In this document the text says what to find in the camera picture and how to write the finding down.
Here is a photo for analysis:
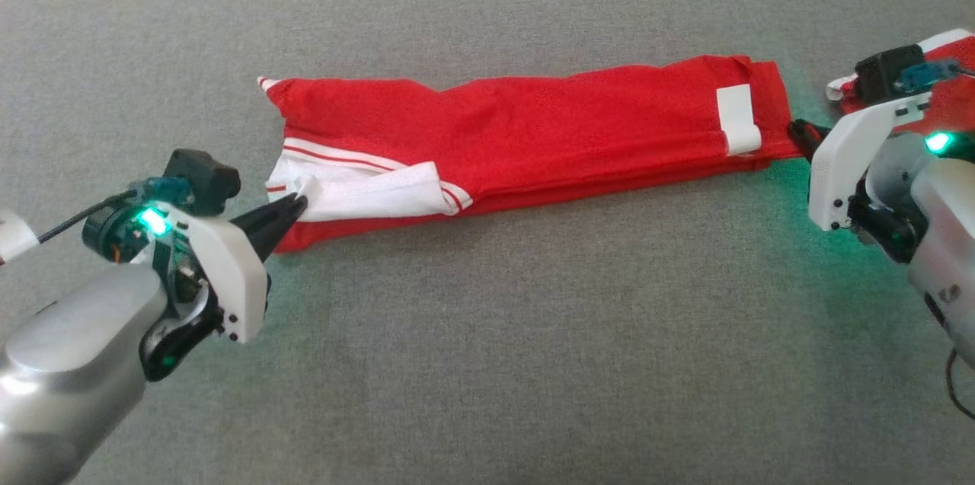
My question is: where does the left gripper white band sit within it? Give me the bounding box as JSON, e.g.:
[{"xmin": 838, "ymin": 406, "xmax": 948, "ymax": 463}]
[{"xmin": 82, "ymin": 193, "xmax": 310, "ymax": 344}]

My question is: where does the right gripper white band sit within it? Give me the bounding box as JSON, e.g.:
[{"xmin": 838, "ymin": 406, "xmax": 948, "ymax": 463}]
[{"xmin": 787, "ymin": 92, "xmax": 935, "ymax": 233}]

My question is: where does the red shorts white stripe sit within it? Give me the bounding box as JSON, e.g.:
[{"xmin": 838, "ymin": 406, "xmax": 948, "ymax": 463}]
[{"xmin": 826, "ymin": 28, "xmax": 975, "ymax": 137}]

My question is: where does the red basketball jersey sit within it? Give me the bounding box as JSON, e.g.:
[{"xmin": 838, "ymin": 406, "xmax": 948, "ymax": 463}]
[{"xmin": 257, "ymin": 55, "xmax": 805, "ymax": 254}]

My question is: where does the grey sofa seat cushion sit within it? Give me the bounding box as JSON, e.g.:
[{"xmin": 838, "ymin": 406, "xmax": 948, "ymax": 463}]
[{"xmin": 0, "ymin": 0, "xmax": 975, "ymax": 485}]

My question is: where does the left cable blue connector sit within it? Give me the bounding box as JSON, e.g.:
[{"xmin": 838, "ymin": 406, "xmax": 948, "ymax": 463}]
[{"xmin": 37, "ymin": 176, "xmax": 193, "ymax": 246}]

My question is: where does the cable blue connector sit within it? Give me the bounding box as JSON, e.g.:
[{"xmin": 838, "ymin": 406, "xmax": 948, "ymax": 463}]
[
  {"xmin": 37, "ymin": 176, "xmax": 193, "ymax": 246},
  {"xmin": 897, "ymin": 59, "xmax": 975, "ymax": 95}
]

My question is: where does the right cable blue connector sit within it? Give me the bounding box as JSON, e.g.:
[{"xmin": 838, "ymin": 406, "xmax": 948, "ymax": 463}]
[{"xmin": 897, "ymin": 59, "xmax": 975, "ymax": 95}]

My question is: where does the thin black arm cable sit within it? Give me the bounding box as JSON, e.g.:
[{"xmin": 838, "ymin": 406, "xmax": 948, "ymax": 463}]
[{"xmin": 945, "ymin": 346, "xmax": 975, "ymax": 422}]

